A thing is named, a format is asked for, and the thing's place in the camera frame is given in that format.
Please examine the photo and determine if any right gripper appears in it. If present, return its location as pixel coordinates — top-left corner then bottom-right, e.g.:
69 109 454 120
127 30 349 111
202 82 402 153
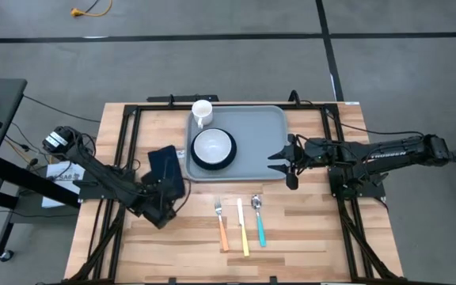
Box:
267 133 328 191

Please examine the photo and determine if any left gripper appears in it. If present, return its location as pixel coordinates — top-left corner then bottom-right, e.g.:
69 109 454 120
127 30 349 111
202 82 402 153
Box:
132 170 180 230

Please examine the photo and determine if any dark teal plate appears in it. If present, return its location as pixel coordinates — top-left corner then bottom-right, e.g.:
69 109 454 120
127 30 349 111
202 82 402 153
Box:
190 127 238 172

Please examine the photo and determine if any spoon with teal handle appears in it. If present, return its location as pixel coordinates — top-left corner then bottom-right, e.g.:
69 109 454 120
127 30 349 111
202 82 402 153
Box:
250 193 268 248

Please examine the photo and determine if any fork with orange handle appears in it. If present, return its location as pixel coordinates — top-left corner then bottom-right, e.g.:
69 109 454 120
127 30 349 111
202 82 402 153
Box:
213 196 230 253

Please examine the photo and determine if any white mug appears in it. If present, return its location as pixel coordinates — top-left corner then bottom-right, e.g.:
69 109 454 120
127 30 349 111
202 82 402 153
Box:
191 99 215 130

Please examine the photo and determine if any grey plastic tray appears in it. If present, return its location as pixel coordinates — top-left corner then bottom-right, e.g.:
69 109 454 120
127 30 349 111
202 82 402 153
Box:
183 104 295 182

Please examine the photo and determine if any black flat bar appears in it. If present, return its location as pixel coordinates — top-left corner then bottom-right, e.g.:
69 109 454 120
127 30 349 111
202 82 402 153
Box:
146 93 220 103

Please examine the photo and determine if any white printed paper sheet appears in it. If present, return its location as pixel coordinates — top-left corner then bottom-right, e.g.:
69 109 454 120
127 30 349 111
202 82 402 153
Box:
40 160 86 209

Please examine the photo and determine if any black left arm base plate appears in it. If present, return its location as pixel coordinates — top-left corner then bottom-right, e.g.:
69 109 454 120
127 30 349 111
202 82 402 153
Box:
78 169 134 200

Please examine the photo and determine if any black aluminium table frame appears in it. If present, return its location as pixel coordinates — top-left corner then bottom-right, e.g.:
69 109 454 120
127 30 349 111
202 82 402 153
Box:
65 101 403 285

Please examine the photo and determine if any knife with yellow handle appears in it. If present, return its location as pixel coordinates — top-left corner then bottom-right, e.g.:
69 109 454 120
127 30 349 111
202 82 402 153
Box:
236 197 250 257

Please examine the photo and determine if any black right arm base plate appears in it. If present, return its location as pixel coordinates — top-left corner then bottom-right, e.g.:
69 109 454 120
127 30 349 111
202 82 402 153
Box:
328 165 387 199

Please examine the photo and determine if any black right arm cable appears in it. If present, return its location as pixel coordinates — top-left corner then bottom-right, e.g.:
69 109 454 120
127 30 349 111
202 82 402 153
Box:
322 107 427 138

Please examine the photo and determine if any black floor cable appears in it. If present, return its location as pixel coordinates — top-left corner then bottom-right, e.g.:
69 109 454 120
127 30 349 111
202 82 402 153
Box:
21 94 102 124

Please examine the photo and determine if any yellow extension cord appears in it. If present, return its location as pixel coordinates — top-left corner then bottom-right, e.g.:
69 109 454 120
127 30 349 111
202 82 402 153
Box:
70 0 113 18

